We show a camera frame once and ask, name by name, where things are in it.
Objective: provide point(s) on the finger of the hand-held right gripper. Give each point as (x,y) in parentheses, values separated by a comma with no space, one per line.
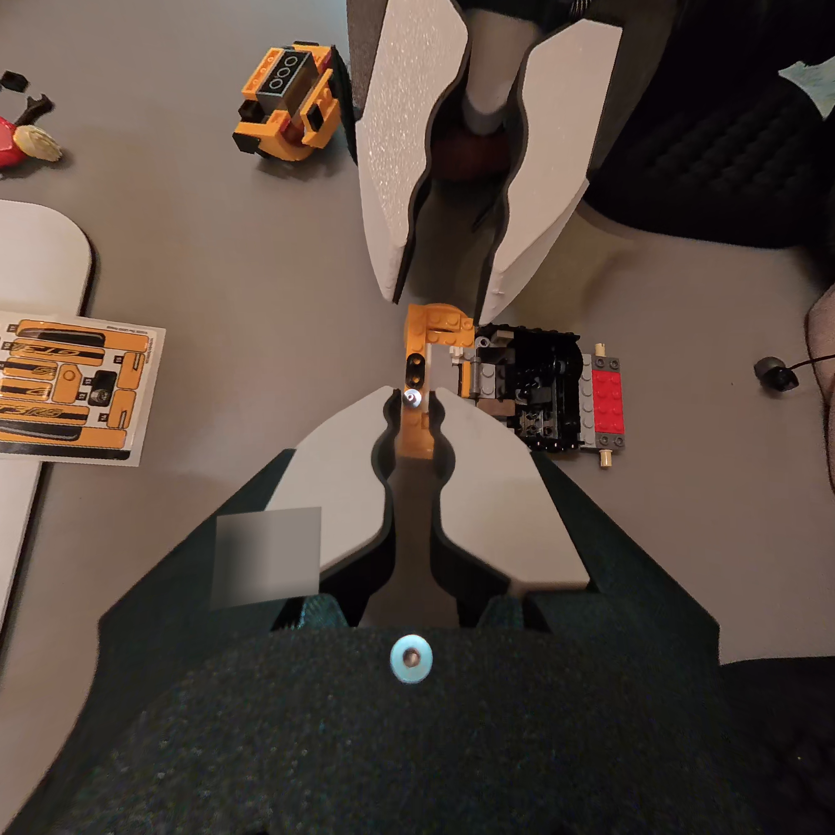
(398,130)
(561,130)

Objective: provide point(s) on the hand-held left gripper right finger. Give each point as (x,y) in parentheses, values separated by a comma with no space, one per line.
(509,509)

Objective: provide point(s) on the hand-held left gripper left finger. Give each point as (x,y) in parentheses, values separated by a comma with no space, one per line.
(339,469)

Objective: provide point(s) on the black orange lego car chassis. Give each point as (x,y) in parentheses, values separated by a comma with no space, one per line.
(554,391)

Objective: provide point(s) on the orange lego car rear section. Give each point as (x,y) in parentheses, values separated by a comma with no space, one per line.
(274,140)

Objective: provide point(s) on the small black lego piece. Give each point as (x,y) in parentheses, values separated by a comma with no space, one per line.
(13,80)
(32,107)

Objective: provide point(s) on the person's right hand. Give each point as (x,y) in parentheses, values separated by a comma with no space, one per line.
(469,156)

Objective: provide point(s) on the orange sticker sheet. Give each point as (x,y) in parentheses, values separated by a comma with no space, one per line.
(65,391)

